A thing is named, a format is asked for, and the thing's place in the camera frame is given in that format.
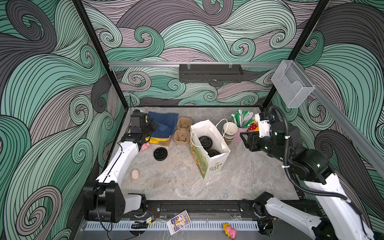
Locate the white paper takeout bag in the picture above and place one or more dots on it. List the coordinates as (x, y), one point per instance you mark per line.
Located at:
(208, 166)

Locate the wrapped straws bundle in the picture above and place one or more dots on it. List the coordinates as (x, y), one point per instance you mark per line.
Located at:
(242, 118)

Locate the black wall shelf tray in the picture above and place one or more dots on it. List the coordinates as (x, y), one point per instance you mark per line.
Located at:
(210, 74)

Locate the brown cardboard napkin tray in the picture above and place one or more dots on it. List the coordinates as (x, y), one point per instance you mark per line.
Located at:
(166, 143)

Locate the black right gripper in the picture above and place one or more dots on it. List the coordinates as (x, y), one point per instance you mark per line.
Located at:
(254, 138)

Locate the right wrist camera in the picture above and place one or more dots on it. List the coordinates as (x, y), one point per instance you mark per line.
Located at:
(263, 124)

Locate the aluminium wall rail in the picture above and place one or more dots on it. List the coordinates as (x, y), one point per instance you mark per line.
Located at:
(152, 64)

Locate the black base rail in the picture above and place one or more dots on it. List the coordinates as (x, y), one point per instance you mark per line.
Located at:
(168, 208)

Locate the black corner frame post left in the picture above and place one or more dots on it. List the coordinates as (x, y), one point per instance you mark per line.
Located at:
(95, 41)

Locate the brown cup sleeve pile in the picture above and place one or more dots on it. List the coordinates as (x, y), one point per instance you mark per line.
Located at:
(182, 134)

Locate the navy blue napkin stack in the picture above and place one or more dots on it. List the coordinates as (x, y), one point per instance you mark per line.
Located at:
(166, 124)

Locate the colourful picture card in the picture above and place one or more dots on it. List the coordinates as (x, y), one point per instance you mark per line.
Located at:
(179, 222)

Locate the pink yellow toy figure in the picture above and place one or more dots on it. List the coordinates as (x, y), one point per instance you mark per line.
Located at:
(230, 231)

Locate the clear acrylic wall holder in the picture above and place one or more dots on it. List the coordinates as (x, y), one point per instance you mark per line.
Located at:
(292, 83)

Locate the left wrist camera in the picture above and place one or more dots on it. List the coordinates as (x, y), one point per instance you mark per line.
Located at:
(138, 122)

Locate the red yellow plush toy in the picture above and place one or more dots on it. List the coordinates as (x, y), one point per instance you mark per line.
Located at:
(254, 127)

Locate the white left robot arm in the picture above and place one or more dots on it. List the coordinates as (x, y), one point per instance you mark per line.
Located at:
(107, 185)

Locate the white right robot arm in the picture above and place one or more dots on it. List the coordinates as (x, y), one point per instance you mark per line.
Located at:
(343, 221)

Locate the stack of green paper cups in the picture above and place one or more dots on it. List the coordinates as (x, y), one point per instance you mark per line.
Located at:
(229, 132)

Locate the pink straw holder cup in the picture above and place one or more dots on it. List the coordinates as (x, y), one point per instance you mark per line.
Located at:
(238, 134)

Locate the pink squishy toy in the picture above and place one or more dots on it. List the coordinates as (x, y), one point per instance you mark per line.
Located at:
(145, 146)

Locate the stack of black cup lids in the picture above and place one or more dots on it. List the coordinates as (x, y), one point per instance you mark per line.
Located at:
(160, 154)

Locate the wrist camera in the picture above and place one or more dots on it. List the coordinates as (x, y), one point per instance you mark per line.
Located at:
(138, 122)
(263, 124)

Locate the black plastic cup lid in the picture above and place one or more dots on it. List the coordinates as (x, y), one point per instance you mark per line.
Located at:
(212, 153)

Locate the pink oval soap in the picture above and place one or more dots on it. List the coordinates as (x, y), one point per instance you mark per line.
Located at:
(135, 174)

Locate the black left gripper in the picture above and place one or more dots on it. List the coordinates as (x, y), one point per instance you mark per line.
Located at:
(152, 124)

